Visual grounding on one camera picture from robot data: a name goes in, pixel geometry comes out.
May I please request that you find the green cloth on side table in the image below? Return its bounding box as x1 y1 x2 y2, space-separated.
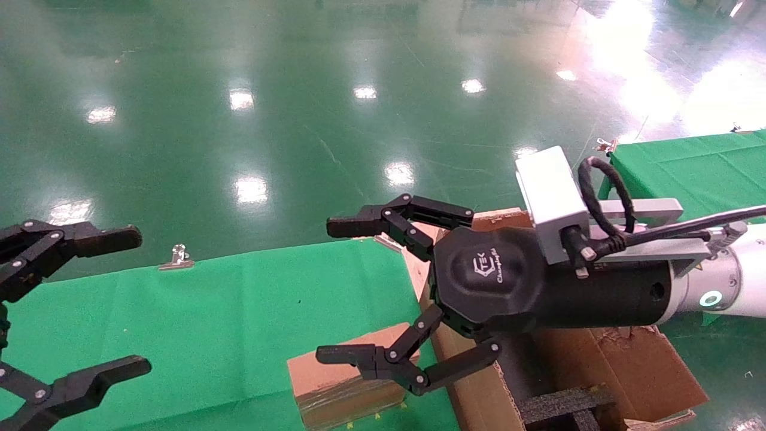
598 129 766 327

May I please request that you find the small cardboard box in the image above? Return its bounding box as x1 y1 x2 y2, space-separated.
287 323 420 430

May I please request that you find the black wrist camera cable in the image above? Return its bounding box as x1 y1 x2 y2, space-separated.
560 156 766 277

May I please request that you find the large open cardboard carton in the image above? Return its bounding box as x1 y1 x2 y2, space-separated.
404 207 710 431

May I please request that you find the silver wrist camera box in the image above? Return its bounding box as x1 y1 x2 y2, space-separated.
515 145 590 265

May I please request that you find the black foam insert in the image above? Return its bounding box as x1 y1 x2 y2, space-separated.
518 386 617 431

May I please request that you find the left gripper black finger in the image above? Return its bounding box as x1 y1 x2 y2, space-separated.
0 220 143 303
0 354 151 431

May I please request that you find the large green tablecloth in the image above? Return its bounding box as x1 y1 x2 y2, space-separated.
0 238 461 431

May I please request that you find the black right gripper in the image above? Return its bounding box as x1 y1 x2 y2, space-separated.
316 193 674 397

